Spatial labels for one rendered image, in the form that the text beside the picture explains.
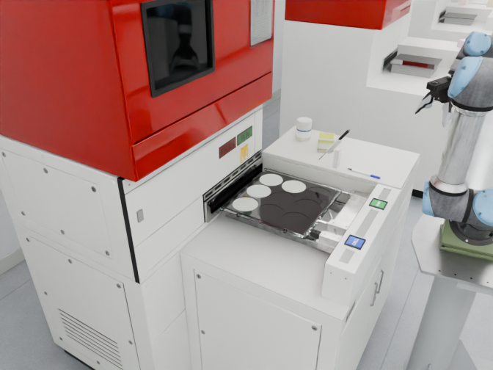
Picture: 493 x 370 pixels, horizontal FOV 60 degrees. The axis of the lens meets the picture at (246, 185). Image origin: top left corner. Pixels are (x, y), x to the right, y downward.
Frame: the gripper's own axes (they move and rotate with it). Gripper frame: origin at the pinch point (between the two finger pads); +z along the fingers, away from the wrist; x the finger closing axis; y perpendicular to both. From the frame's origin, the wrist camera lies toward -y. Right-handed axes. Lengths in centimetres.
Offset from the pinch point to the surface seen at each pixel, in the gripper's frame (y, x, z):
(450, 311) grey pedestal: 21, -38, 62
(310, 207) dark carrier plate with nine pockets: -32, 3, 47
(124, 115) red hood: -114, -5, 29
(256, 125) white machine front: -46, 40, 31
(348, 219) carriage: -22, -8, 45
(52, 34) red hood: -133, 13, 18
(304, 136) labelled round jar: -16, 43, 30
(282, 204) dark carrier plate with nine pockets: -40, 10, 51
